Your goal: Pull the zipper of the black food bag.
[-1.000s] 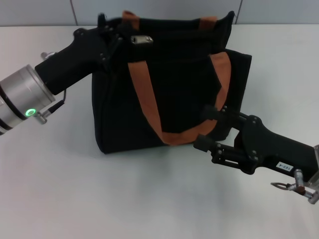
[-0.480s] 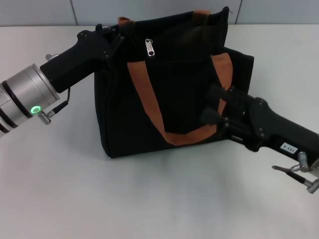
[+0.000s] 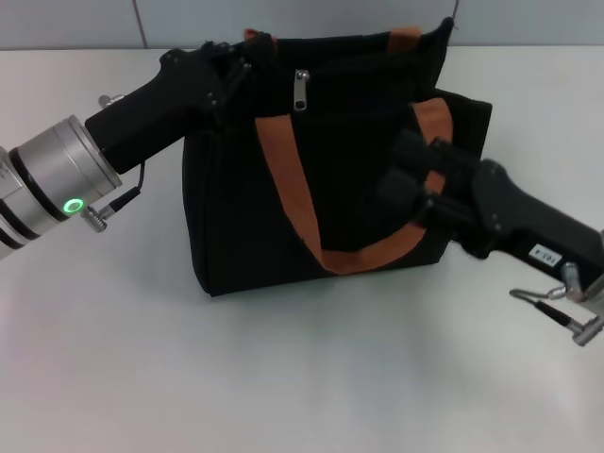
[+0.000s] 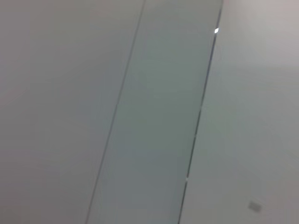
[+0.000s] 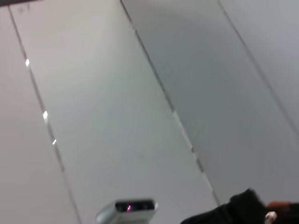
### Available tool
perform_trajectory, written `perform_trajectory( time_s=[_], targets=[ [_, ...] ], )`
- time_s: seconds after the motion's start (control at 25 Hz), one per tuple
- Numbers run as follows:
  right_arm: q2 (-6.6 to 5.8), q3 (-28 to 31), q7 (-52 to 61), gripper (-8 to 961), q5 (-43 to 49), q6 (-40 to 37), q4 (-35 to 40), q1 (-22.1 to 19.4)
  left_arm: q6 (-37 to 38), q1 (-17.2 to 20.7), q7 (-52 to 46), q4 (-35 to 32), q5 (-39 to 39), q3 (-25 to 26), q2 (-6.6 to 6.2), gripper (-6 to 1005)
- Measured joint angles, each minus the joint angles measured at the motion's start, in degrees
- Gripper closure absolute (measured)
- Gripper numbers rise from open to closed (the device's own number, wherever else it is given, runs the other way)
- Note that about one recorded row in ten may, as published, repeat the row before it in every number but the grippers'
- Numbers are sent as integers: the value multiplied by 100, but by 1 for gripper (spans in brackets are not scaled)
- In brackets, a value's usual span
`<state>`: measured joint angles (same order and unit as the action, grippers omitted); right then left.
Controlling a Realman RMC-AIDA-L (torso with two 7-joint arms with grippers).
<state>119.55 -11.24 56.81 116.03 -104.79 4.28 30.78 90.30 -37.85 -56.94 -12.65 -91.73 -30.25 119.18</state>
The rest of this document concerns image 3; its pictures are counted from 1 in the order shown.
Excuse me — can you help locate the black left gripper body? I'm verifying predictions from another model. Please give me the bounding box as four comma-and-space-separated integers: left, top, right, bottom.
84, 45, 227, 176

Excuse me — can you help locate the left gripper cable with plugs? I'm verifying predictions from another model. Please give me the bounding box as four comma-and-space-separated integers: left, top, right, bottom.
79, 92, 146, 233

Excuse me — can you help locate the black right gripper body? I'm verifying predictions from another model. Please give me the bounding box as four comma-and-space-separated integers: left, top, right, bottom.
452, 159, 604, 294

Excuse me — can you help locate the right gripper cable with plugs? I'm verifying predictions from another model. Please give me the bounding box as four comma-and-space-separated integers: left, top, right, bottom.
508, 262, 604, 349

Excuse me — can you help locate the gripper cable with plugs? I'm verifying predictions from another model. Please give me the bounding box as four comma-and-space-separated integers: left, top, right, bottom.
79, 92, 146, 233
508, 262, 604, 349

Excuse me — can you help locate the black bag with brown handles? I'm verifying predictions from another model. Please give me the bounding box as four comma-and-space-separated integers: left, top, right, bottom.
181, 16, 495, 299

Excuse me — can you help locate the silver metal zipper pull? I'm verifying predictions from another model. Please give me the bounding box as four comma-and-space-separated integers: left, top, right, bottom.
293, 68, 312, 112

